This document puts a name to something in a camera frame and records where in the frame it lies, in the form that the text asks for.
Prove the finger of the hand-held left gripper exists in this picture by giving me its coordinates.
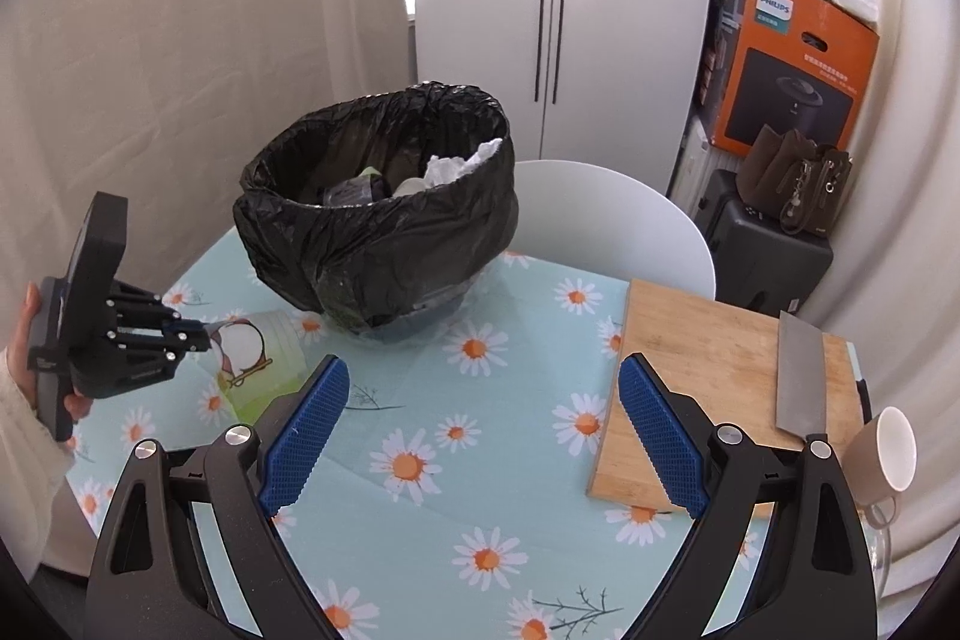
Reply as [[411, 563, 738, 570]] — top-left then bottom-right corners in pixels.
[[73, 329, 218, 402], [105, 280, 215, 342]]

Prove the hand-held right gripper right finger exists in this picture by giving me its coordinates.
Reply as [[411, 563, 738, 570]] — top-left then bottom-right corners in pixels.
[[619, 353, 878, 640]]

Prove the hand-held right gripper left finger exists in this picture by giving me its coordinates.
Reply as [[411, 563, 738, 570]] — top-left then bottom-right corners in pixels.
[[86, 353, 352, 640]]

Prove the penguin print paper cup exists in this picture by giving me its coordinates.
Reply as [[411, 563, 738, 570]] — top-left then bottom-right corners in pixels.
[[201, 308, 316, 425]]

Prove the bin with black bag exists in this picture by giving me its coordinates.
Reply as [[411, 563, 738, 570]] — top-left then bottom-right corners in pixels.
[[232, 80, 521, 345]]

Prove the white tissue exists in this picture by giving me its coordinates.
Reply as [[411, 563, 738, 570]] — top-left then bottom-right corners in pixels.
[[424, 155, 472, 190], [465, 137, 505, 170]]

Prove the person's left forearm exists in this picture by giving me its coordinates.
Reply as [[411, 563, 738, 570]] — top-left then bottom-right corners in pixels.
[[0, 347, 76, 581]]

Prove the person's left hand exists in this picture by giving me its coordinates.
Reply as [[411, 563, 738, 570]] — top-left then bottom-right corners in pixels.
[[4, 281, 95, 425]]

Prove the wooden cutting board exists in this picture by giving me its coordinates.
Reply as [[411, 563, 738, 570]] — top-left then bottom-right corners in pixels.
[[586, 278, 863, 521]]

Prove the black suitcase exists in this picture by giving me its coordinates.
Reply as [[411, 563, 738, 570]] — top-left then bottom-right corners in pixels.
[[694, 169, 835, 315]]

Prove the beige mug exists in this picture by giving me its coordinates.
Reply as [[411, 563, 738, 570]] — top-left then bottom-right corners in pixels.
[[838, 406, 917, 530]]

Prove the white chair back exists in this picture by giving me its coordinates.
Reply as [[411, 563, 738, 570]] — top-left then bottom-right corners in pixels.
[[495, 160, 717, 302]]

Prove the beige curtain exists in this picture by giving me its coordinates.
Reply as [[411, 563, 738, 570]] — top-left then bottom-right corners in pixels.
[[0, 0, 417, 386]]

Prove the white box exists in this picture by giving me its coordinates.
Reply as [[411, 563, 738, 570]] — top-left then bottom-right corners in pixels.
[[667, 115, 710, 206]]

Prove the brown handbag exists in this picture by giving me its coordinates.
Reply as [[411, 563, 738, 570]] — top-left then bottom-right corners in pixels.
[[736, 124, 854, 236]]

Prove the white curtain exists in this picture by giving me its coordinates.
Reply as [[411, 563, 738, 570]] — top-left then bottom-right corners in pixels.
[[787, 0, 960, 596]]

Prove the orange cardboard box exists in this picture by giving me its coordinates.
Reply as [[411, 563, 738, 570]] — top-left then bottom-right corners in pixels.
[[697, 0, 880, 160]]

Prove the steel cleaver with black handle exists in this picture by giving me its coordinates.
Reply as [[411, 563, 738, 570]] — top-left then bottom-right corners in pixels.
[[774, 310, 830, 442]]

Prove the small black-handled knife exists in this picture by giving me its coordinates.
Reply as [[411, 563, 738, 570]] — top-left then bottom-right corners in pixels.
[[846, 340, 875, 425]]

